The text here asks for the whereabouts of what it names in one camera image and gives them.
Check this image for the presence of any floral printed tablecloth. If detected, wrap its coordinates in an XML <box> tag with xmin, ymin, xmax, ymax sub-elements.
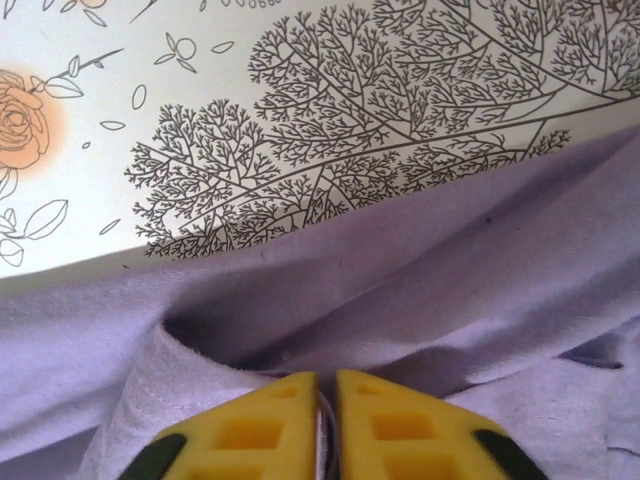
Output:
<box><xmin>0</xmin><ymin>0</ymin><xmax>640</xmax><ymax>297</ymax></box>

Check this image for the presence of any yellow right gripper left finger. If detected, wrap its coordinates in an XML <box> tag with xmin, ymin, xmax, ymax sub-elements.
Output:
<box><xmin>127</xmin><ymin>370</ymin><xmax>322</xmax><ymax>480</ymax></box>

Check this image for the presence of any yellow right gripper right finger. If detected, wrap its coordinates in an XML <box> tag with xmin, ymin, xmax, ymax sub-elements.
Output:
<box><xmin>334</xmin><ymin>368</ymin><xmax>544</xmax><ymax>480</ymax></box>

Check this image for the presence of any purple t-shirt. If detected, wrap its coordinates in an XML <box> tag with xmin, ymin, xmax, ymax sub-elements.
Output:
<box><xmin>0</xmin><ymin>127</ymin><xmax>640</xmax><ymax>480</ymax></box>

